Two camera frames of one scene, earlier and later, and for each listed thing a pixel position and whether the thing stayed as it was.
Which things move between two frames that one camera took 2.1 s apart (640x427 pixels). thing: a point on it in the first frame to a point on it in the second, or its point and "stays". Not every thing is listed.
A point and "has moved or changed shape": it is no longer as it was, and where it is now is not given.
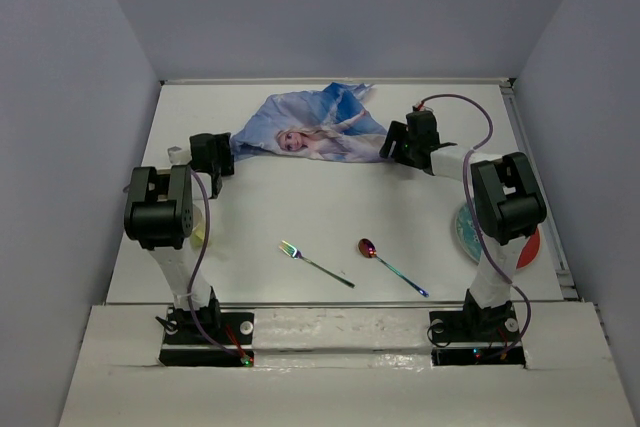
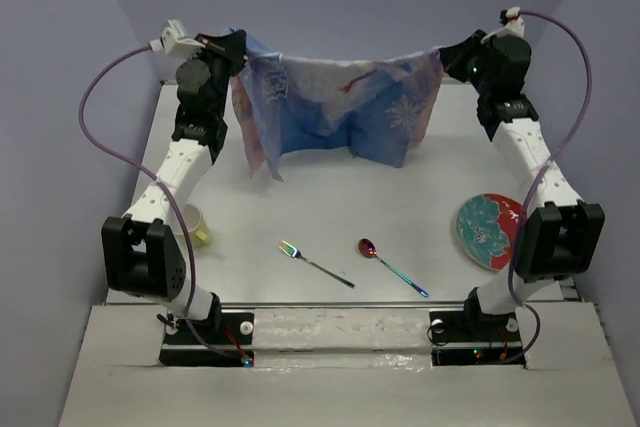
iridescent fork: (296, 253) stays
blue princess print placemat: (325, 123) has moved or changed shape
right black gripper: (397, 131) to (454, 56)
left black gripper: (221, 148) to (228, 47)
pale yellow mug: (197, 235) stays
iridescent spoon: (368, 249) stays
